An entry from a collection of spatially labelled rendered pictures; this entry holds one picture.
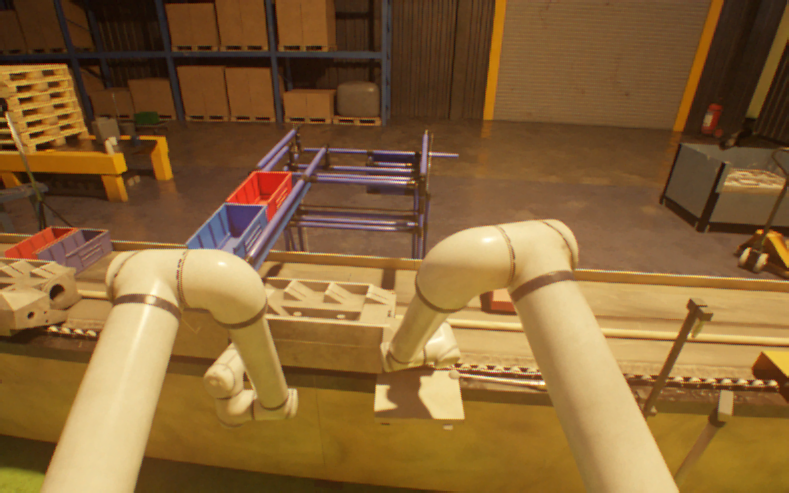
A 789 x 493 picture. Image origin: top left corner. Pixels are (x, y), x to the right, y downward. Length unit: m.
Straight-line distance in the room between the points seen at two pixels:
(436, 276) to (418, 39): 10.89
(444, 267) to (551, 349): 0.21
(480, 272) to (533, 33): 11.09
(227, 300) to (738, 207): 5.63
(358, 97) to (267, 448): 8.98
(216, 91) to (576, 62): 9.25
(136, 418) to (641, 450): 0.74
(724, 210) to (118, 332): 5.72
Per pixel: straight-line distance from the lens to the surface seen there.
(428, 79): 11.48
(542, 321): 0.68
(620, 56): 12.34
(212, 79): 11.36
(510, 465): 1.94
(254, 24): 10.78
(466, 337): 1.78
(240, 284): 0.81
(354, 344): 1.45
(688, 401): 1.84
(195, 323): 1.64
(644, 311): 2.28
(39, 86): 6.98
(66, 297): 2.37
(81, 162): 6.25
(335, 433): 1.82
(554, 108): 11.95
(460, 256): 0.67
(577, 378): 0.67
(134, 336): 0.78
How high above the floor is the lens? 1.89
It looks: 28 degrees down
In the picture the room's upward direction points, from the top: 1 degrees clockwise
